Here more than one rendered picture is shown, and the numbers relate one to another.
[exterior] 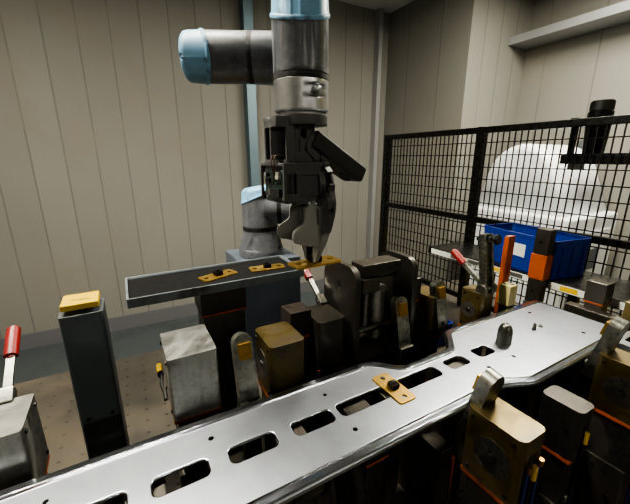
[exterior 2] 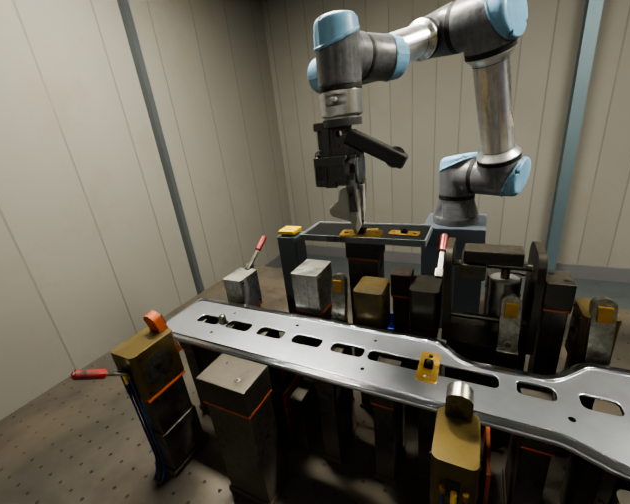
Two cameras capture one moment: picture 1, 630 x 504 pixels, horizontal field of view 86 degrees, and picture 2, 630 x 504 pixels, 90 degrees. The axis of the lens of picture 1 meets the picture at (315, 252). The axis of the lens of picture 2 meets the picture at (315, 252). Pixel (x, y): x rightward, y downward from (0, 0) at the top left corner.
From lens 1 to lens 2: 0.48 m
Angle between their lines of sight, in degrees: 55
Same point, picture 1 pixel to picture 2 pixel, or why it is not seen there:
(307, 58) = (325, 78)
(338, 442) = (343, 367)
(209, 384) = (312, 297)
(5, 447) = (235, 286)
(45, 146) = (379, 117)
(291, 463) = (310, 358)
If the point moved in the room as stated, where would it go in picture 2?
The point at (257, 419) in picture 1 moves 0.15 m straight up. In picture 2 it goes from (324, 330) to (318, 275)
